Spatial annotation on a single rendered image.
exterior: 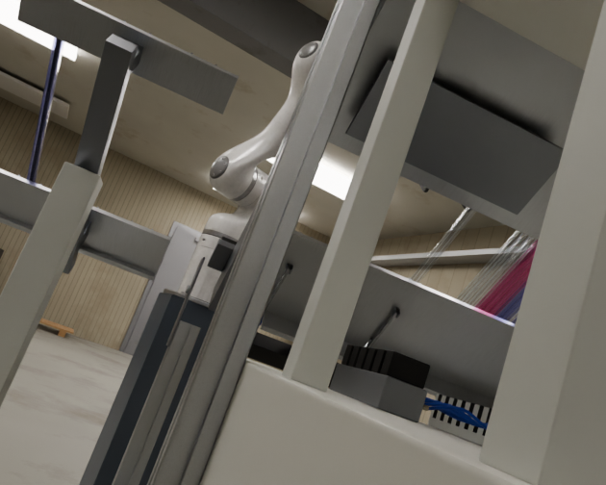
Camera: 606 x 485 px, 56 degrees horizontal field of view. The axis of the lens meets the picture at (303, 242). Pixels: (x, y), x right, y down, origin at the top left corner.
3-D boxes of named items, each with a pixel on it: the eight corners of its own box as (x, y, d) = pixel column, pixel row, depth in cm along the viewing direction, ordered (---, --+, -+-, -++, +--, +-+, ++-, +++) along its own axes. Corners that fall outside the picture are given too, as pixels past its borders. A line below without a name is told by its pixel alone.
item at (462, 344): (222, 299, 106) (225, 288, 108) (515, 413, 119) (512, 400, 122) (262, 224, 95) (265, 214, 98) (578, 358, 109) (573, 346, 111)
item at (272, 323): (217, 313, 104) (224, 288, 110) (514, 426, 118) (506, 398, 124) (219, 309, 104) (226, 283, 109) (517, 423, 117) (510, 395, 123)
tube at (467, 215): (368, 334, 112) (368, 330, 113) (375, 337, 112) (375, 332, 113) (539, 120, 84) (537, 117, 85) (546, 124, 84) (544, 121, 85)
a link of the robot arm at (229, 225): (192, 231, 158) (224, 155, 163) (239, 256, 171) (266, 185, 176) (219, 236, 150) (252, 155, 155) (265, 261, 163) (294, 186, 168)
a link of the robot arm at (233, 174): (252, 217, 162) (212, 192, 151) (235, 199, 170) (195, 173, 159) (364, 75, 156) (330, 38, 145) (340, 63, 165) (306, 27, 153)
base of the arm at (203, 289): (157, 291, 159) (182, 231, 163) (218, 315, 166) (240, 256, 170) (170, 293, 142) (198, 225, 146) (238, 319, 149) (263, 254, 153)
